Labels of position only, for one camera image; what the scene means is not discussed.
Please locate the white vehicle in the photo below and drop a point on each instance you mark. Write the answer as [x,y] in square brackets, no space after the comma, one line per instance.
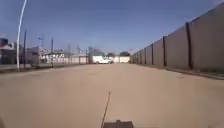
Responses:
[103,60]

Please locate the dark trees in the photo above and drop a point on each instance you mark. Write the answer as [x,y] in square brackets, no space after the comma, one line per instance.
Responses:
[113,54]

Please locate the tan dirt road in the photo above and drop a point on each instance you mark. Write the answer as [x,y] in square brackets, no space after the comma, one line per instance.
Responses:
[133,93]

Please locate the robot's own part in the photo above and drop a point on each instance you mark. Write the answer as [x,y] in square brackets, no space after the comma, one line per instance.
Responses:
[117,124]

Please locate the row of dark poles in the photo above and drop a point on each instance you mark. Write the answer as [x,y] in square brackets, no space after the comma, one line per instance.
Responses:
[52,53]

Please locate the row of low buildings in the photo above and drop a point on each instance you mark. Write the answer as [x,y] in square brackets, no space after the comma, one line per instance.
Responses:
[50,57]

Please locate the white street lamp pole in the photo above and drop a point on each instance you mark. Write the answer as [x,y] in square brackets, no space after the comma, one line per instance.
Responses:
[19,36]

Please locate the low white wall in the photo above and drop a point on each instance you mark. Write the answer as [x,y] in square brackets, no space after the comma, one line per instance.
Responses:
[121,59]

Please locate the long grey panel wall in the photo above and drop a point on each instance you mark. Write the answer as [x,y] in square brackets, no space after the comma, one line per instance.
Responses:
[200,43]

